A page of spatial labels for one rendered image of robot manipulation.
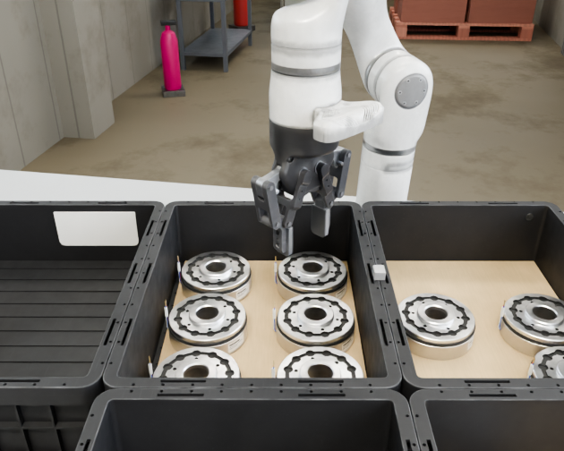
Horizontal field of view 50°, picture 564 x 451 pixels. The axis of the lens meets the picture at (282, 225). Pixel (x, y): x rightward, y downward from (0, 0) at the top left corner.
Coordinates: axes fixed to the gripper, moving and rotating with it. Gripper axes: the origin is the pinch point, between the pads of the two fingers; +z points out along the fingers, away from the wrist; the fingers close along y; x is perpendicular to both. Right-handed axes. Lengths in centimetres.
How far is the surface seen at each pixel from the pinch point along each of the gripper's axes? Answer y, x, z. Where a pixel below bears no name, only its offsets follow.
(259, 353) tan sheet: 4.8, -2.7, 17.3
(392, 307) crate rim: -4.0, 10.7, 7.3
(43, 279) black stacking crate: 16.9, -38.4, 17.3
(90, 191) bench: -16, -86, 30
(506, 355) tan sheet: -17.5, 19.8, 17.2
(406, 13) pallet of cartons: -480, -314, 75
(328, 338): -0.8, 4.0, 14.1
